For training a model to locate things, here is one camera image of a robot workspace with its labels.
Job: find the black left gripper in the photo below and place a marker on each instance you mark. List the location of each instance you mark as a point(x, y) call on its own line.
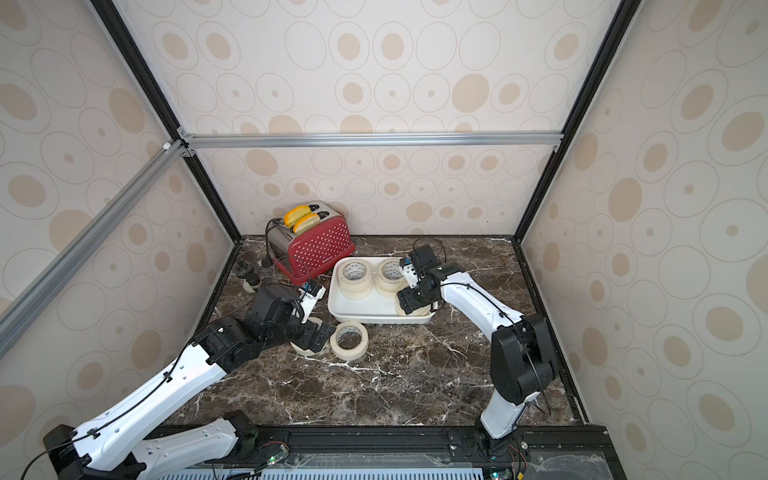
point(310, 338)

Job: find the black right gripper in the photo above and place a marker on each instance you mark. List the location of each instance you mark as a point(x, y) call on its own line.
point(413, 298)

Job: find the cream masking tape roll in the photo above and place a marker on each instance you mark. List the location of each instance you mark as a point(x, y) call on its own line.
point(300, 348)
point(419, 312)
point(350, 341)
point(355, 278)
point(389, 279)

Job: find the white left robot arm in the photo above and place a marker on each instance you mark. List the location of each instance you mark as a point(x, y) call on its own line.
point(116, 444)

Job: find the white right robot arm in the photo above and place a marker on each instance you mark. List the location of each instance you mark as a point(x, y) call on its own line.
point(523, 361)

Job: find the white plastic storage box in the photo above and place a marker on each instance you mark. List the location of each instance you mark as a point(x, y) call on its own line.
point(373, 309)

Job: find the dark pepper grinder bottle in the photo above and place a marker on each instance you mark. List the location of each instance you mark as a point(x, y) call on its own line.
point(251, 283)

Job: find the red polka dot toaster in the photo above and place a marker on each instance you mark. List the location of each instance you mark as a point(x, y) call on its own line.
point(306, 256)

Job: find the rear yellow bread slice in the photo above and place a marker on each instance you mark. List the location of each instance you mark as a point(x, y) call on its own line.
point(293, 216)

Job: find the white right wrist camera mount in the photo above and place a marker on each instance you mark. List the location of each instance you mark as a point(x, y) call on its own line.
point(415, 266)

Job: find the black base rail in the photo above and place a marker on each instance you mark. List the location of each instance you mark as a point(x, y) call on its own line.
point(548, 452)

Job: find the silver horizontal rear rail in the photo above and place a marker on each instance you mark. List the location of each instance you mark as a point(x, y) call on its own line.
point(354, 140)

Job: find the silver left side rail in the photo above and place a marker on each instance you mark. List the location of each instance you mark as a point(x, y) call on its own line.
point(25, 309)

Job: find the black vertical frame post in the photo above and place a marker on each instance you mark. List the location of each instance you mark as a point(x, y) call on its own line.
point(608, 48)

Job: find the black left frame post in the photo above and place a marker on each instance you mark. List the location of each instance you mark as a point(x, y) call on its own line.
point(109, 16)

